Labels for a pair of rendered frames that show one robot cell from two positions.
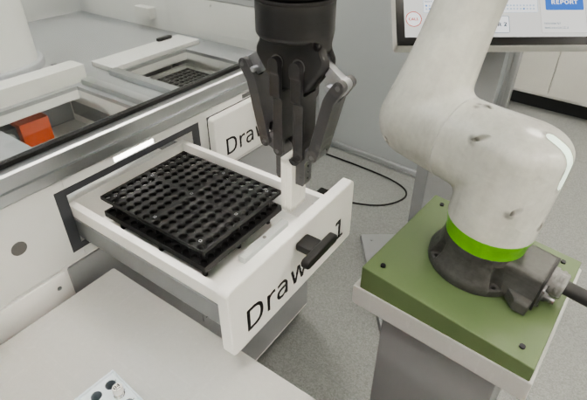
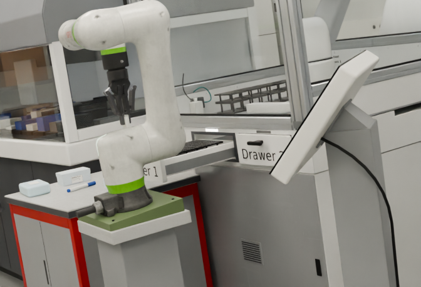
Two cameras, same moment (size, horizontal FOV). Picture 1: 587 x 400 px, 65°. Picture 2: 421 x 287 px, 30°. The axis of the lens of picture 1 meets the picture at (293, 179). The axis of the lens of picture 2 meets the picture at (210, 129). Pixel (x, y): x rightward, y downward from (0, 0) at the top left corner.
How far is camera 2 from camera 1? 307 cm
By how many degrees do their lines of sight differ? 102
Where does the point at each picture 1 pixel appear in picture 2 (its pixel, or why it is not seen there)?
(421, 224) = (162, 196)
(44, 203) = (188, 132)
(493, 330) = not seen: hidden behind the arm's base
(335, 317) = not seen: outside the picture
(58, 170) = (191, 123)
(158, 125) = (218, 124)
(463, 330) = not seen: hidden behind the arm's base
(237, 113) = (246, 137)
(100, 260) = (202, 170)
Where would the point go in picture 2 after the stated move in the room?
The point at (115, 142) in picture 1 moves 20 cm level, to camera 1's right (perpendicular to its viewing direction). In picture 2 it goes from (206, 123) to (188, 131)
